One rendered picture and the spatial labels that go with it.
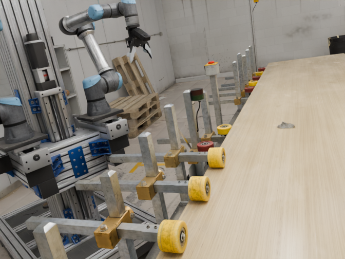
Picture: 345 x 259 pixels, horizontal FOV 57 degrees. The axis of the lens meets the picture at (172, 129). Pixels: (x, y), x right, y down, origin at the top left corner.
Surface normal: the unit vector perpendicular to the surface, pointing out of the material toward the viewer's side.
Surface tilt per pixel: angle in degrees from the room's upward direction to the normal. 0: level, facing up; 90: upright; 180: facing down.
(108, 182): 90
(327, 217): 0
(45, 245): 90
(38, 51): 90
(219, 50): 90
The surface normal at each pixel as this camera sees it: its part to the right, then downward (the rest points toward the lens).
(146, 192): -0.35, 0.33
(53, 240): 0.92, -0.05
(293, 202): -0.18, -0.94
